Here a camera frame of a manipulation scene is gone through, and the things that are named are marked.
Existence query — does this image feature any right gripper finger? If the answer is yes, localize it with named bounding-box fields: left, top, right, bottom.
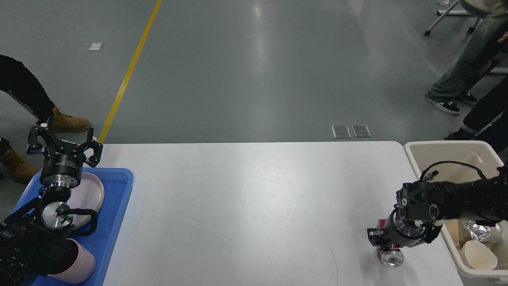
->
left=367, top=228, right=391, bottom=248

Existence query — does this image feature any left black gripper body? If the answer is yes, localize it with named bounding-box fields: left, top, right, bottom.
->
left=40, top=150, right=87, bottom=189

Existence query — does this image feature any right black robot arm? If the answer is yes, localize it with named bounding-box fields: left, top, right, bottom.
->
left=367, top=165, right=507, bottom=248

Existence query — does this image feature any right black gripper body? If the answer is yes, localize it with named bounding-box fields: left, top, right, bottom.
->
left=382, top=209, right=426, bottom=247

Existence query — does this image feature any pink cup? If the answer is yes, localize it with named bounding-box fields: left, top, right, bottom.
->
left=48, top=238, right=96, bottom=284

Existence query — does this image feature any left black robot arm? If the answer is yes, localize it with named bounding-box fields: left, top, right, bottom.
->
left=1, top=117, right=103, bottom=286

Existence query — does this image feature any person in grey trousers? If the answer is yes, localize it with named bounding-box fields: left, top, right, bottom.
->
left=425, top=0, right=508, bottom=115

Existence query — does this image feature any blue plastic tray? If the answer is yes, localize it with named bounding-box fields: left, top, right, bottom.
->
left=13, top=167, right=134, bottom=286

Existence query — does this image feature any pink plate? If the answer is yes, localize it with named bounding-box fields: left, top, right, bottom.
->
left=66, top=172, right=105, bottom=213

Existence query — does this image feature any white bowl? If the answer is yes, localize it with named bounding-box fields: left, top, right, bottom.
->
left=459, top=240, right=498, bottom=270

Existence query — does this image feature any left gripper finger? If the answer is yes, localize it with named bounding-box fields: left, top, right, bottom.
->
left=27, top=116, right=62, bottom=155
left=75, top=128, right=103, bottom=167

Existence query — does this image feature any rolling chair base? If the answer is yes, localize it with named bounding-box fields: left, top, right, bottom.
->
left=424, top=0, right=486, bottom=36

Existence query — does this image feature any person in dark trousers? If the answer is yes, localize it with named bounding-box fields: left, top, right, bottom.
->
left=443, top=77, right=508, bottom=153

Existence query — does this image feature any beige plastic bin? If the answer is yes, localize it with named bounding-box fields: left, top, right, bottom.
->
left=404, top=141, right=508, bottom=286

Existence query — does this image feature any person with tan boots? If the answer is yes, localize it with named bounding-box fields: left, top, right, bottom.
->
left=0, top=55, right=91, bottom=184

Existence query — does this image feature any crushed red soda can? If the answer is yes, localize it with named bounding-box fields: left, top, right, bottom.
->
left=376, top=218, right=404, bottom=268

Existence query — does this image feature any grey floor plate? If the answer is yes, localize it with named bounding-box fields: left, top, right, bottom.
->
left=352, top=125, right=371, bottom=138
left=331, top=125, right=351, bottom=138

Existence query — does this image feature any clear plastic wrapper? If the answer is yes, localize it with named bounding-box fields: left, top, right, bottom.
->
left=458, top=220, right=502, bottom=244

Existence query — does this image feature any large brown paper bag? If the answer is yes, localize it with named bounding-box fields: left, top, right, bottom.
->
left=446, top=219, right=462, bottom=251

